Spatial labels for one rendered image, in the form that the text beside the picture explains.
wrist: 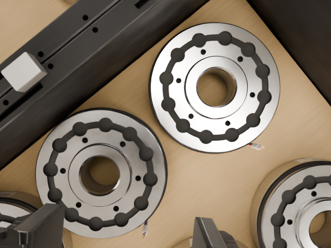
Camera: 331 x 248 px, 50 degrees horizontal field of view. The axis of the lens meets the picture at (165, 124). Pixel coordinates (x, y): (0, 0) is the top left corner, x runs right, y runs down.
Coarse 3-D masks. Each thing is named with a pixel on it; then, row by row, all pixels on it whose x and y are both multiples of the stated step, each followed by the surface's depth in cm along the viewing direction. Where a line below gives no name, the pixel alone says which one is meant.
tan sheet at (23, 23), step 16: (0, 0) 30; (16, 0) 30; (32, 0) 30; (48, 0) 30; (64, 0) 30; (0, 16) 30; (16, 16) 30; (32, 16) 30; (48, 16) 30; (0, 32) 30; (16, 32) 30; (32, 32) 30; (0, 48) 30; (16, 48) 30
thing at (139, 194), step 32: (64, 128) 27; (96, 128) 27; (128, 128) 28; (64, 160) 27; (160, 160) 27; (64, 192) 27; (128, 192) 27; (160, 192) 27; (64, 224) 27; (96, 224) 28; (128, 224) 27
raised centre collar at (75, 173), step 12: (96, 144) 27; (108, 144) 27; (84, 156) 27; (96, 156) 27; (108, 156) 27; (120, 156) 27; (72, 168) 27; (120, 168) 27; (72, 180) 27; (120, 180) 27; (84, 192) 27; (96, 192) 27; (108, 192) 27; (120, 192) 27; (96, 204) 27; (108, 204) 27
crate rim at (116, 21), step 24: (120, 0) 20; (144, 0) 22; (96, 24) 20; (120, 24) 20; (72, 48) 20; (96, 48) 20; (48, 72) 20; (72, 72) 20; (24, 96) 22; (0, 120) 22
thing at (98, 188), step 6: (90, 162) 30; (84, 168) 28; (84, 174) 28; (90, 174) 30; (84, 180) 28; (90, 180) 29; (90, 186) 28; (96, 186) 29; (102, 186) 30; (108, 186) 30; (114, 186) 28; (102, 192) 28
